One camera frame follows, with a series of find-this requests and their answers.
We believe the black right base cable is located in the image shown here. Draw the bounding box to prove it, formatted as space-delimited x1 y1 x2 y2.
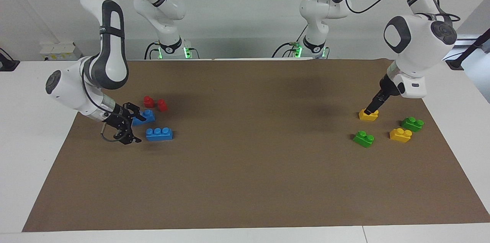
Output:
144 42 161 60

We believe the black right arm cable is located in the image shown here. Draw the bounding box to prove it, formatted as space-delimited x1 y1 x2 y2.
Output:
81 65 132 143

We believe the black base cable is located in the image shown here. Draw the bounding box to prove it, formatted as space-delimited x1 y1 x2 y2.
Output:
272 25 309 59
144 42 161 60

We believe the black camera stand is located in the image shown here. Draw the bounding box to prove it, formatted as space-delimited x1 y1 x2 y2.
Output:
446 29 490 70

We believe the black table clamp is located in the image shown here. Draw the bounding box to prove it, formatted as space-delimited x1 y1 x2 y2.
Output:
0 48 20 72

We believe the white wall socket box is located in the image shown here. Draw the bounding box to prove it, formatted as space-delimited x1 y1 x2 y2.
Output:
39 41 83 62

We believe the brown table mat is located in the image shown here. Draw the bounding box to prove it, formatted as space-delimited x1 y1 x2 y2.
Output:
22 59 490 233

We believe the yellow two-stud toy block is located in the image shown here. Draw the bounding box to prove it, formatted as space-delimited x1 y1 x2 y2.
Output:
358 108 379 122
389 128 413 143

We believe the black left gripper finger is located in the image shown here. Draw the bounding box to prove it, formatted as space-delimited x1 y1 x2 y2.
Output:
363 99 384 116

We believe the green two-stud toy block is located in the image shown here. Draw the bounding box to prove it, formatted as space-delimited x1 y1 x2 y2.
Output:
353 130 375 148
401 117 424 133

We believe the black left base cable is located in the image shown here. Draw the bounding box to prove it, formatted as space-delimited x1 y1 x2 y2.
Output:
272 25 309 59

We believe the blue three-stud toy block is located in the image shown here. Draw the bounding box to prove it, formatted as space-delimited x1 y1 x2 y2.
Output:
145 127 173 142
132 109 156 126

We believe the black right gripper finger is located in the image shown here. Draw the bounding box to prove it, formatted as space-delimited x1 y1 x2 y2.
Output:
119 130 142 145
127 103 147 122

